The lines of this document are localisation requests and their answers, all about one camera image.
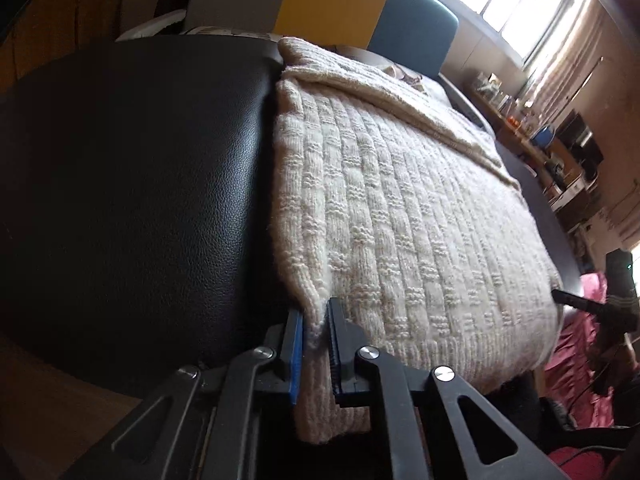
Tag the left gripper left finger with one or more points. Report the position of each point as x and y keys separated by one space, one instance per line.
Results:
x=202 y=424

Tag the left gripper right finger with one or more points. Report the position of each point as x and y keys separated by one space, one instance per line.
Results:
x=427 y=424

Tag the cream knitted sweater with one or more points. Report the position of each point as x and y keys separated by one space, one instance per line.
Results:
x=389 y=200

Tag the pink garment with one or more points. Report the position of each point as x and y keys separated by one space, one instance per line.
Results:
x=590 y=428

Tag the cluttered wooden desk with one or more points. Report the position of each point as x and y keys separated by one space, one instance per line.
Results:
x=559 y=157

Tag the black leather mat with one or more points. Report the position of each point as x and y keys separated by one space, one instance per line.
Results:
x=136 y=201

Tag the pink curtain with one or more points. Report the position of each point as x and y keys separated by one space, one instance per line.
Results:
x=588 y=66

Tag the white deer print pillow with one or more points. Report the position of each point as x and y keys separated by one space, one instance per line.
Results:
x=439 y=88

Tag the grey yellow blue headboard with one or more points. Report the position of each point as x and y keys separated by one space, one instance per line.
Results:
x=414 y=33

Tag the white patterned triangle pillow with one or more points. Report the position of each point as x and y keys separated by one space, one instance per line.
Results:
x=172 y=24

